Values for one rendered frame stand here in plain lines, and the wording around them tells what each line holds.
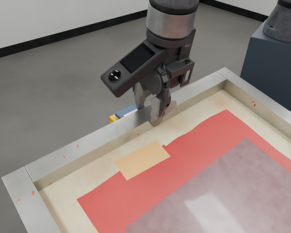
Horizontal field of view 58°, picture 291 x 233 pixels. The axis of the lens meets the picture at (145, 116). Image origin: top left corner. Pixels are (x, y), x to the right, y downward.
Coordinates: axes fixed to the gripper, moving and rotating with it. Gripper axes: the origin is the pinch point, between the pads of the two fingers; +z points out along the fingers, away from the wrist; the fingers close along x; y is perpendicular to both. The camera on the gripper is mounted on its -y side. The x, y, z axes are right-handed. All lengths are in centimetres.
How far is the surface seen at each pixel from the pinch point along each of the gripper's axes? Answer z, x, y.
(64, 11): 130, 292, 114
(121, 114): 21.9, 19.3, 8.4
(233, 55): 136, 111, 249
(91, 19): 148, 289, 151
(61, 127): 137, 120, 22
